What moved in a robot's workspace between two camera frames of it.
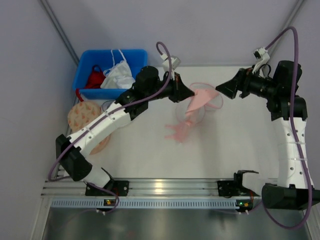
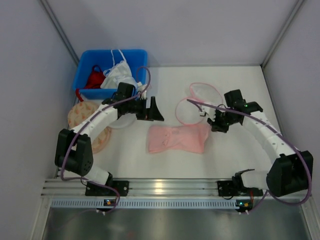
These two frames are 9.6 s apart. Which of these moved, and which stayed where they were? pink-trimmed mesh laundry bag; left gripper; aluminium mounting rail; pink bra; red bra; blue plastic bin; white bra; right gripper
Moved: pink bra; left gripper; right gripper
Stayed: red bra; white bra; blue plastic bin; pink-trimmed mesh laundry bag; aluminium mounting rail
